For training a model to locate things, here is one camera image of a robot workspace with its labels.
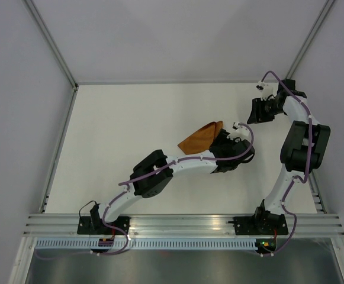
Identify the left aluminium side rail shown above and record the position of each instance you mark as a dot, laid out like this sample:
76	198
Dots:
57	151

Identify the brown cloth napkin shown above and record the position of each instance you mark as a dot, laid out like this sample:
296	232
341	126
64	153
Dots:
202	139

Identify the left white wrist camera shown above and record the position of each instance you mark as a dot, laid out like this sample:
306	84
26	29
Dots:
239	132

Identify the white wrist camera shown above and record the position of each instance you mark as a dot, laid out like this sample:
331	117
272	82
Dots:
266	90
239	132

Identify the left aluminium corner post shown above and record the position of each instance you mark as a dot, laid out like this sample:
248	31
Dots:
46	34

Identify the aluminium front frame rail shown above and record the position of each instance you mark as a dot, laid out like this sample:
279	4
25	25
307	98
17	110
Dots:
173	226

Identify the right aluminium side rail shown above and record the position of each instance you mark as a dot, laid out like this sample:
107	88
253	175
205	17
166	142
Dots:
316	192

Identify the right aluminium corner post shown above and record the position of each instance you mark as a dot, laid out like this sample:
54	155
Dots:
310	37

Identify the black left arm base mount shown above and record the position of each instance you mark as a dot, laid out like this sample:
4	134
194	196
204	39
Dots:
86	226

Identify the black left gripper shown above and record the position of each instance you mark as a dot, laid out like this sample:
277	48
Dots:
221	138

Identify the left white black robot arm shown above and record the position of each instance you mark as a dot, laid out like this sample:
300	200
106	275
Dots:
150	177

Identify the aluminium side rail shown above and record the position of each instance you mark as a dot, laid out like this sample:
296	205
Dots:
57	151
316	192

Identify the aluminium corner post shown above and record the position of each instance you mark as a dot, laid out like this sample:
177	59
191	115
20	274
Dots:
46	34
310	37

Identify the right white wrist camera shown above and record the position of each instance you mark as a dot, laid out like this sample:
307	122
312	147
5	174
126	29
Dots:
266	90

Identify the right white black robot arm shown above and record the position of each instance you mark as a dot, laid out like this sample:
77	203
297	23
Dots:
269	206

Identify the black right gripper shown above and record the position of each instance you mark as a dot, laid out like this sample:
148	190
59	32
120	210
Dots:
257	106

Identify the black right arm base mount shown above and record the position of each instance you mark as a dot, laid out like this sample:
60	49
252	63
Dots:
249	225

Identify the white slotted cable duct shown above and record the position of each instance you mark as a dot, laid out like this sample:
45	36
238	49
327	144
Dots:
147	243

